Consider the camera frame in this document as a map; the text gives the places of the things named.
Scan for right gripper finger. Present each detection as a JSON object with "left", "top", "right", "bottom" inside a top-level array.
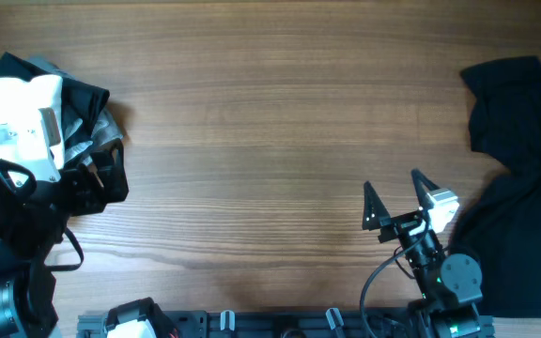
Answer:
[
  {"left": 410, "top": 168, "right": 440, "bottom": 209},
  {"left": 362, "top": 181, "right": 391, "bottom": 231}
]

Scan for white t-shirt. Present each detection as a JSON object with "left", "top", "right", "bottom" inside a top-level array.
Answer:
[{"left": 0, "top": 74, "right": 63, "bottom": 136}]

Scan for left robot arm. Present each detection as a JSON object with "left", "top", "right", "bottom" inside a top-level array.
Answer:
[{"left": 0, "top": 140, "right": 129, "bottom": 337}]

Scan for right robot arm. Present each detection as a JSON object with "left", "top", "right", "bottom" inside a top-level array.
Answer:
[{"left": 359, "top": 169, "right": 493, "bottom": 337}]

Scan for grey folded garment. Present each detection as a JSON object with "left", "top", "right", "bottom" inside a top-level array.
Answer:
[{"left": 28, "top": 56, "right": 124, "bottom": 167}]

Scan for black folded garment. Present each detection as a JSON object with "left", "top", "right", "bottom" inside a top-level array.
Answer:
[{"left": 0, "top": 53, "right": 122, "bottom": 149}]

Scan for black garment on right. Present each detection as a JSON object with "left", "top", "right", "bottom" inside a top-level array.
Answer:
[{"left": 451, "top": 55, "right": 541, "bottom": 318}]

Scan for right black cable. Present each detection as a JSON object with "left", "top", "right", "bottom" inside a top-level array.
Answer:
[{"left": 358, "top": 220, "right": 431, "bottom": 338}]

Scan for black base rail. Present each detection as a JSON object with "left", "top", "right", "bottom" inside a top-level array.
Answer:
[{"left": 77, "top": 298, "right": 495, "bottom": 338}]

